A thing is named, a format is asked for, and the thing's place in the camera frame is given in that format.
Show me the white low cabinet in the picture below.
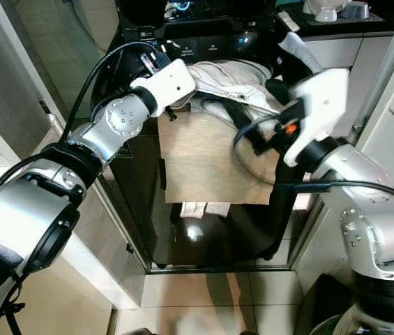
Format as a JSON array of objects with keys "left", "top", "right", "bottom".
[{"left": 291, "top": 188, "right": 354, "bottom": 280}]

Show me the grey metal handle bar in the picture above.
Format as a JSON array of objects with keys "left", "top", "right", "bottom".
[{"left": 352, "top": 14, "right": 394, "bottom": 144}]

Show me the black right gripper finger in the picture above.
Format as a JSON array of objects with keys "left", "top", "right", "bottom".
[
  {"left": 238, "top": 115, "right": 273, "bottom": 154},
  {"left": 266, "top": 79, "right": 295, "bottom": 107}
]

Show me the white drawer cabinet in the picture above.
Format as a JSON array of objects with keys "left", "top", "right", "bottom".
[{"left": 322, "top": 31, "right": 394, "bottom": 91}]

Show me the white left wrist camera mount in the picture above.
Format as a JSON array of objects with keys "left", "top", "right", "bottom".
[{"left": 130, "top": 59, "right": 197, "bottom": 110}]

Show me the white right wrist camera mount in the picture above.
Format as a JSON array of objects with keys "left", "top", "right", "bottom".
[{"left": 284, "top": 68, "right": 351, "bottom": 168}]

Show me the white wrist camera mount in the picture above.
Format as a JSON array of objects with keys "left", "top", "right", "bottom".
[
  {"left": 130, "top": 59, "right": 197, "bottom": 110},
  {"left": 284, "top": 68, "right": 351, "bottom": 168}
]

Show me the round laundry basket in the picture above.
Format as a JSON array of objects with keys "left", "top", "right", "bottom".
[{"left": 294, "top": 272, "right": 368, "bottom": 335}]

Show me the light cream garment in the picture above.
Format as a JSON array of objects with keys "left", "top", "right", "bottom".
[{"left": 158, "top": 59, "right": 285, "bottom": 218}]

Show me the glass sliding door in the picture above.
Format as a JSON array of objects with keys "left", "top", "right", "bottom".
[{"left": 0, "top": 0, "right": 79, "bottom": 147}]

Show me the black top-load washing machine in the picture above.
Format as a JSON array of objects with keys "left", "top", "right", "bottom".
[{"left": 71, "top": 0, "right": 337, "bottom": 269}]

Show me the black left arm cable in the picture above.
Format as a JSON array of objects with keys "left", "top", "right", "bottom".
[{"left": 77, "top": 40, "right": 166, "bottom": 116}]

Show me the white round countertop object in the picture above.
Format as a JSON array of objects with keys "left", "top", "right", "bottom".
[{"left": 305, "top": 0, "right": 341, "bottom": 22}]

